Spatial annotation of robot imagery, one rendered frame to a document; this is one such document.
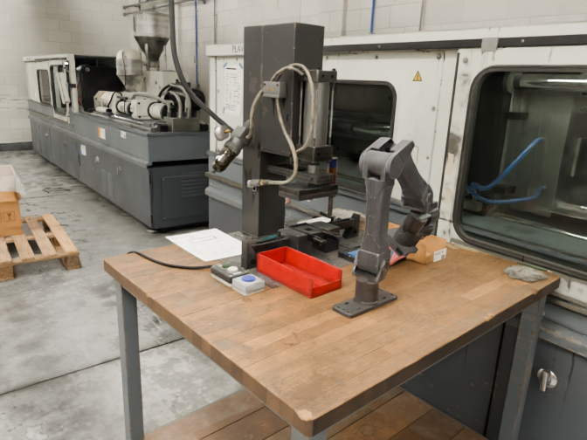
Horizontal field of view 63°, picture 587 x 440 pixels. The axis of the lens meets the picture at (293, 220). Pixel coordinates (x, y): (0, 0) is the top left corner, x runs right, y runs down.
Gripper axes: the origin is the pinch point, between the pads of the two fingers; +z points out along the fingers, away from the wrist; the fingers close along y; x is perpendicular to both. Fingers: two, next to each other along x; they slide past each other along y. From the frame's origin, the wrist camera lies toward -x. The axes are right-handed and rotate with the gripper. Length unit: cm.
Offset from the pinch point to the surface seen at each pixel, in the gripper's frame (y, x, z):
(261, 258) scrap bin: 18.5, 34.4, 9.9
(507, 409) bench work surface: -53, -38, 32
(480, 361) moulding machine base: -35, -50, 37
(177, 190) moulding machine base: 256, -89, 204
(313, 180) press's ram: 31.6, 12.6, -8.0
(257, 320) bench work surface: -5, 53, 2
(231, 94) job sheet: 182, -59, 53
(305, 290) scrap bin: -0.4, 33.9, 2.7
